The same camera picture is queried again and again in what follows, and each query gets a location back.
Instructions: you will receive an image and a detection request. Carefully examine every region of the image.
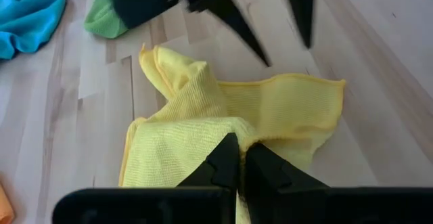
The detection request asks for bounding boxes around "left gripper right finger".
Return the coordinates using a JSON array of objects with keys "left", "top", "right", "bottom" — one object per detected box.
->
[{"left": 243, "top": 142, "right": 329, "bottom": 188}]

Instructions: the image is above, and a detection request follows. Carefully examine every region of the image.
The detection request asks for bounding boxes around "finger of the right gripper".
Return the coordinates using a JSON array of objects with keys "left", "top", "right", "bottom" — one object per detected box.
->
[
  {"left": 283, "top": 0, "right": 317, "bottom": 49},
  {"left": 187, "top": 0, "right": 272, "bottom": 68}
]

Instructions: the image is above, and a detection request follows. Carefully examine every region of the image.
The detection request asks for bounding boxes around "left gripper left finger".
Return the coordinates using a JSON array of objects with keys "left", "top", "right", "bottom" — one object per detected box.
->
[{"left": 177, "top": 132, "right": 242, "bottom": 188}]

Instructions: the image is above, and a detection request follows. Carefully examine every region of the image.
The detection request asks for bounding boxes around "green microfiber towel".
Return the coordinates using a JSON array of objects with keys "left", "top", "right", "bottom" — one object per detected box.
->
[{"left": 83, "top": 0, "right": 131, "bottom": 39}]

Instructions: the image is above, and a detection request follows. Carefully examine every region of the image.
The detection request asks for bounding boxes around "yellow microfiber towel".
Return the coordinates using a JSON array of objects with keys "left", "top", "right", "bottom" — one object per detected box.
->
[{"left": 118, "top": 43, "right": 346, "bottom": 224}]

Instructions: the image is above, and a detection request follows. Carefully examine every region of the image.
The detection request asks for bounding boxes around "blue microfiber towel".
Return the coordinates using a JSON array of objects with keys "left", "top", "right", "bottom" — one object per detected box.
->
[{"left": 0, "top": 0, "right": 68, "bottom": 61}]

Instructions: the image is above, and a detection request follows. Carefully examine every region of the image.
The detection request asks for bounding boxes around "orange microfiber towel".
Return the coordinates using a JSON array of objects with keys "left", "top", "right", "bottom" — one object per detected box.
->
[{"left": 0, "top": 182, "right": 16, "bottom": 224}]

